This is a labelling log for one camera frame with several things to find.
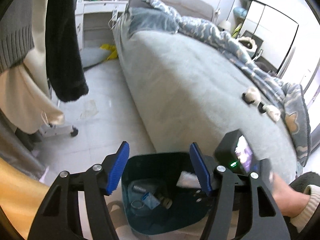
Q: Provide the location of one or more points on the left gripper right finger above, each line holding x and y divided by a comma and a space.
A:
259, 216

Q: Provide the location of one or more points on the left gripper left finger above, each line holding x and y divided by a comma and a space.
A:
58, 216

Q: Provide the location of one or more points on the black plastic clip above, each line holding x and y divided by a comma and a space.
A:
261, 108
245, 99

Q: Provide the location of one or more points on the small white tissue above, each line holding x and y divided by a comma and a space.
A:
273, 112

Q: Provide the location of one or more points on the large white tissue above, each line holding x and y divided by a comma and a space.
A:
253, 94

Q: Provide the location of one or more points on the blue white tissue pack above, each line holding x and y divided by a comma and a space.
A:
150, 200

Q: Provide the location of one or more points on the dark teal trash bin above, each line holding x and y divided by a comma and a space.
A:
158, 174

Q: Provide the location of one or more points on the person's right hand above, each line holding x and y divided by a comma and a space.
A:
290, 202

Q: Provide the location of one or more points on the yellow orange fabric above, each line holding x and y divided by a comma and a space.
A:
21, 198

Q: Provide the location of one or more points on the grey bed with sheet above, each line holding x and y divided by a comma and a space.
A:
186, 91

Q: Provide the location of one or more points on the white rolling clothes rack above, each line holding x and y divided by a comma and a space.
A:
49, 129

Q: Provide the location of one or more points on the white wardrobe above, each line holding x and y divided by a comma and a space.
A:
275, 31

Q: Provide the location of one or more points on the beige hanging coat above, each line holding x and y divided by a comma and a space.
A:
24, 88

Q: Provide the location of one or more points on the bedside table lamp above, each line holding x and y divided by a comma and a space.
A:
224, 25

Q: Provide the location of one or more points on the black fuzzy hanging garment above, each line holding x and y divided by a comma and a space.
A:
63, 61

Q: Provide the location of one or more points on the yellow plastic bag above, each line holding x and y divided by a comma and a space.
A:
113, 54

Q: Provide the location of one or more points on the blue grey pillow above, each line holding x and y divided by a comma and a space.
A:
146, 19

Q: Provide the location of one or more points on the grey floor cushion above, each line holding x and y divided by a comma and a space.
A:
93, 56

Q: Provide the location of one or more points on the white power strip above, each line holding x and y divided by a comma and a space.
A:
114, 15

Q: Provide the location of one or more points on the grey knit sweater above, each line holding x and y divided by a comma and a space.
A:
16, 33

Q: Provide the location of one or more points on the white dressing table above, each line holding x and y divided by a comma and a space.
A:
93, 21

